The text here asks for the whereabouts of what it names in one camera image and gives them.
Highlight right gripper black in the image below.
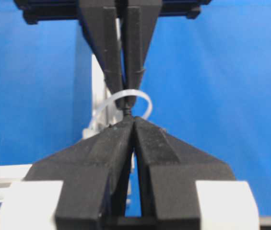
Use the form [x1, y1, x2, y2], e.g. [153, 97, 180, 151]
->
[12, 0, 212, 108]

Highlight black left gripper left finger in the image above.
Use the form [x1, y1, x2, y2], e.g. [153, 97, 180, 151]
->
[25, 117, 134, 230]

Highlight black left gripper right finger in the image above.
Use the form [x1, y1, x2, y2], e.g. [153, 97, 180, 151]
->
[133, 117, 236, 230]

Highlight white zip tie loop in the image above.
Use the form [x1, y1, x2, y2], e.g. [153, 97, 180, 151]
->
[88, 89, 153, 130]

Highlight silver aluminium extrusion frame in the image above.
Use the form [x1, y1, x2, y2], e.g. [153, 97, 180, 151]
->
[0, 54, 136, 230]

